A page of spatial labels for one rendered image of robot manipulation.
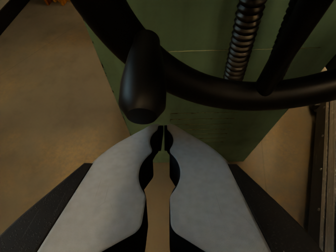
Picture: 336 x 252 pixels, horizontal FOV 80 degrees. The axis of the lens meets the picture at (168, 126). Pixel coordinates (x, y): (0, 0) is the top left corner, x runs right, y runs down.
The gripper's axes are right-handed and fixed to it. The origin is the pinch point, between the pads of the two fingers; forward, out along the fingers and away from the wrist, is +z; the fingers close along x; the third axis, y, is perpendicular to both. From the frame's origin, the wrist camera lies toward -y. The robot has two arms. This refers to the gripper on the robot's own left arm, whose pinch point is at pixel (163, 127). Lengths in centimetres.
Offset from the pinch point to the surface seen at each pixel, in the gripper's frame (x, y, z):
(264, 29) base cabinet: 15.6, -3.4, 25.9
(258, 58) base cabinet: 16.7, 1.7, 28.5
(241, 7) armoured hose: 6.7, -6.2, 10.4
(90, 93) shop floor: -42, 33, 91
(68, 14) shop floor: -72, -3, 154
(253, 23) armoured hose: 8.0, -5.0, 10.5
